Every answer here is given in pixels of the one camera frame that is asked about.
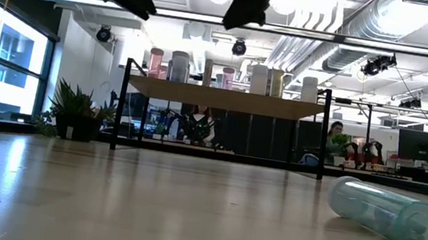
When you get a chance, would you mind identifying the orange medicine bottle white cap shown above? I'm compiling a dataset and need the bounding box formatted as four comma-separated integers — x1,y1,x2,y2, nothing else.
147,47,165,80
156,64,170,81

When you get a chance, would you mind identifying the translucent green medicine vial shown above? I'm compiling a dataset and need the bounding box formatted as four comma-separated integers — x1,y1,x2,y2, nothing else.
322,173,428,240

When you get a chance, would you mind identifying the black ceiling spotlight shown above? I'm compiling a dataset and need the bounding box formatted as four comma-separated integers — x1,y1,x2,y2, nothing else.
94,23,113,44
359,51,399,81
230,38,248,58

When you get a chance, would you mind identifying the long light bar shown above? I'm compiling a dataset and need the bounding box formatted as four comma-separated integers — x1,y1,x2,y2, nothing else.
30,0,428,58

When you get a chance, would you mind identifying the large window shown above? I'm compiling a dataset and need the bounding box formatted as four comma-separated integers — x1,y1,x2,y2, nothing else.
0,4,62,123

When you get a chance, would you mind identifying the person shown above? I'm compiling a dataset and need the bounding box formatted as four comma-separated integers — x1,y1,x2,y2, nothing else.
180,103,219,145
322,118,363,168

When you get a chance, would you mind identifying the potted succulent plant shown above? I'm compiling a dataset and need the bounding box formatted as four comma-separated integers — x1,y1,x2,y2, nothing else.
31,74,121,147

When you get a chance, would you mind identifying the green background plant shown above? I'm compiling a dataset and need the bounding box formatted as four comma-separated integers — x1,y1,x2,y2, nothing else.
329,132,352,155

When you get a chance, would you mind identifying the blue bag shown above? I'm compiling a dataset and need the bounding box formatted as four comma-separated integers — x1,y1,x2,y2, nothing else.
298,150,321,168

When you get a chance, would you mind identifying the black computer monitor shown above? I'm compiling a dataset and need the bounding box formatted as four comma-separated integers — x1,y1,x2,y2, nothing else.
394,128,428,163

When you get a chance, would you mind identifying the wooden shelf black metal frame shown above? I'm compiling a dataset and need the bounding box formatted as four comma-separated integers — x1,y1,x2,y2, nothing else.
108,57,335,182

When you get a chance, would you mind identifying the silver ventilation duct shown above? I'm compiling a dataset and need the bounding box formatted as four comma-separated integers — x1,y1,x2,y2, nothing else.
319,0,428,85

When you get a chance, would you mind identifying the black aluminium table frame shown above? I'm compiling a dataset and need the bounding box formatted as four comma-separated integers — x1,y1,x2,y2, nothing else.
0,117,428,200

